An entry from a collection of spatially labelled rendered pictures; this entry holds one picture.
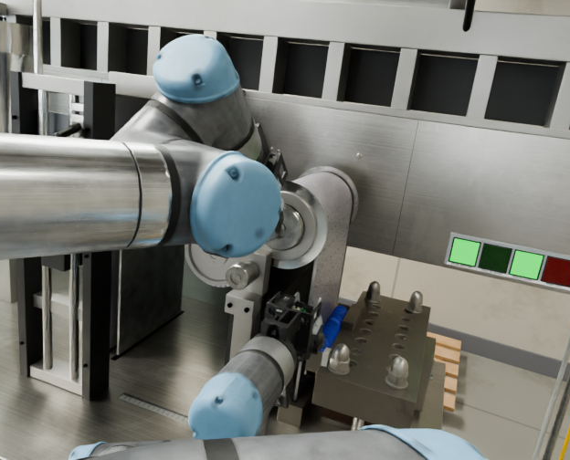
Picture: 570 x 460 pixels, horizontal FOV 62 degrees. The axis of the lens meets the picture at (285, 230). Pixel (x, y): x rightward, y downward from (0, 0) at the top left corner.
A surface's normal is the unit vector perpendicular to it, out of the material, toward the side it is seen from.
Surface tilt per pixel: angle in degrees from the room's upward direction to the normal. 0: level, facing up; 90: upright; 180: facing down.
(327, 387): 90
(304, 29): 90
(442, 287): 90
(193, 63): 50
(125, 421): 0
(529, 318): 90
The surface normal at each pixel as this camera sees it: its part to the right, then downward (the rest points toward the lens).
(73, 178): 0.66, -0.15
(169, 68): -0.18, -0.45
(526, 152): -0.34, 0.22
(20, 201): 0.66, 0.19
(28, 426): 0.12, -0.95
